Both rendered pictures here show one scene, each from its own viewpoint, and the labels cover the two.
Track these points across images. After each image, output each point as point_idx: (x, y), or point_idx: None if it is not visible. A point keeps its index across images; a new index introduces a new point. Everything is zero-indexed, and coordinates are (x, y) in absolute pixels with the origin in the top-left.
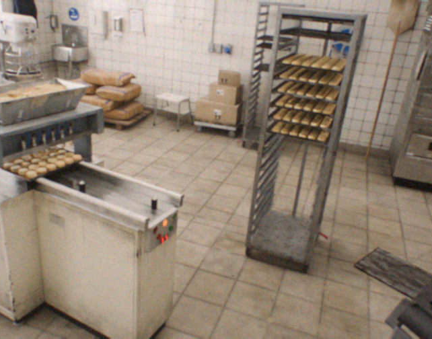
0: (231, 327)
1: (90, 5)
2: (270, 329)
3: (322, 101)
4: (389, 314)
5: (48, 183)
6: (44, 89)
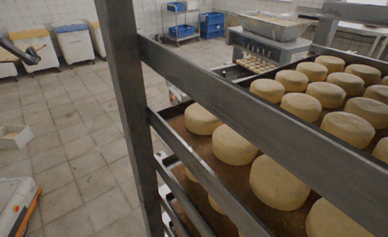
0: (164, 210)
1: None
2: (143, 236)
3: None
4: (0, 32)
5: (227, 65)
6: (276, 21)
